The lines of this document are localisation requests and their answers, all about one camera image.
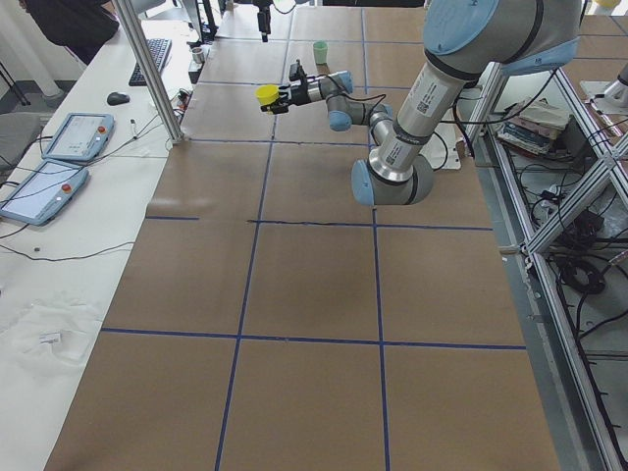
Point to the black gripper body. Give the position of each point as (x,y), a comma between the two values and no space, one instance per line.
(300,91)

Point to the stack of magazines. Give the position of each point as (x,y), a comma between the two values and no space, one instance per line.
(533,126)

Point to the upper blue teach pendant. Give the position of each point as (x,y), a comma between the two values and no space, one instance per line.
(80,138)

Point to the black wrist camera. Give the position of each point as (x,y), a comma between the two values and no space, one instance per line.
(297,73)

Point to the aluminium frame post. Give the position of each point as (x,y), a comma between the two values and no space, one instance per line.
(133,29)

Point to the person in dark clothes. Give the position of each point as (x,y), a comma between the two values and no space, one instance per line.
(83,27)

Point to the yellow plastic cup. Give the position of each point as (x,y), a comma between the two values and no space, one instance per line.
(267,94)

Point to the blue teach pendant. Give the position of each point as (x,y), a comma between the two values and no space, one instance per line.
(41,196)
(80,138)

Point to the clear plastic bag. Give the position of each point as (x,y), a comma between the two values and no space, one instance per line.
(60,330)

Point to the aluminium side frame rail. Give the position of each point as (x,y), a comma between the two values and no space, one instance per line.
(562,217)

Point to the lower blue teach pendant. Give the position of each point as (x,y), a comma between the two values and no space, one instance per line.
(41,196)

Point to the green plastic cup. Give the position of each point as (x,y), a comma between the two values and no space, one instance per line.
(320,52)

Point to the black computer mouse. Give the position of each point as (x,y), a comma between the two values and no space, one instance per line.
(117,98)

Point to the small metal cup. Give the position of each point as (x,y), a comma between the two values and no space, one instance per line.
(198,56)

